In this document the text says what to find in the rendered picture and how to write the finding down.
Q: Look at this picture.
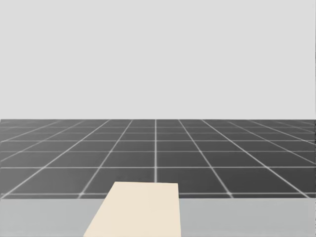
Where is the tall board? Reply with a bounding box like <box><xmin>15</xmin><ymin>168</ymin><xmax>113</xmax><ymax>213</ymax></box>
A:
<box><xmin>82</xmin><ymin>181</ymin><xmax>182</xmax><ymax>237</ymax></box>

